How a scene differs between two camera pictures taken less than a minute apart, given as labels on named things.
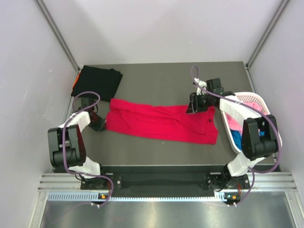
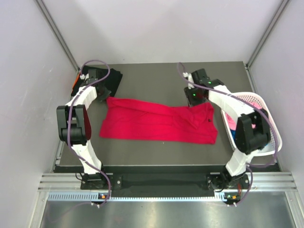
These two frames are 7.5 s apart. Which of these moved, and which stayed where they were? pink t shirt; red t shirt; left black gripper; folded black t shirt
Moved: left black gripper
Stayed: pink t shirt; folded black t shirt; red t shirt
